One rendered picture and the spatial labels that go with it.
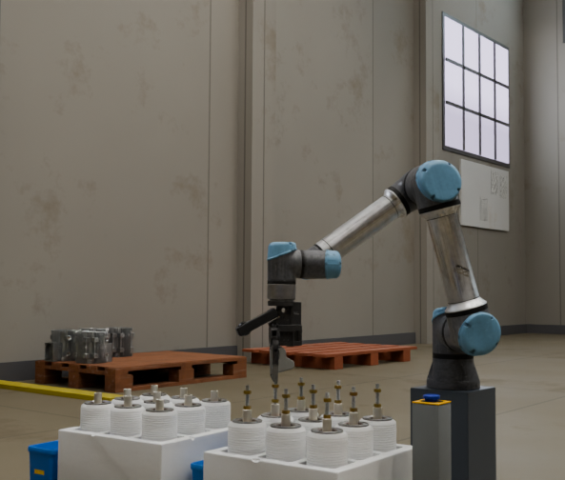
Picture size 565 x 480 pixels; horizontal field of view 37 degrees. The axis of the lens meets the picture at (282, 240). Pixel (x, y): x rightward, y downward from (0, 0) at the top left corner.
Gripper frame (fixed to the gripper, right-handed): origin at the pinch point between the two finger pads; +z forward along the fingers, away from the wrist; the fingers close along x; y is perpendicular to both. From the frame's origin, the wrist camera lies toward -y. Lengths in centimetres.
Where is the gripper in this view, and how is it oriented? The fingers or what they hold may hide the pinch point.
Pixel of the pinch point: (272, 377)
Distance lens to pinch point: 223.0
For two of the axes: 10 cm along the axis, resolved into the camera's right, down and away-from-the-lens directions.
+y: 9.9, 0.1, 1.0
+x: -1.0, 0.5, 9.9
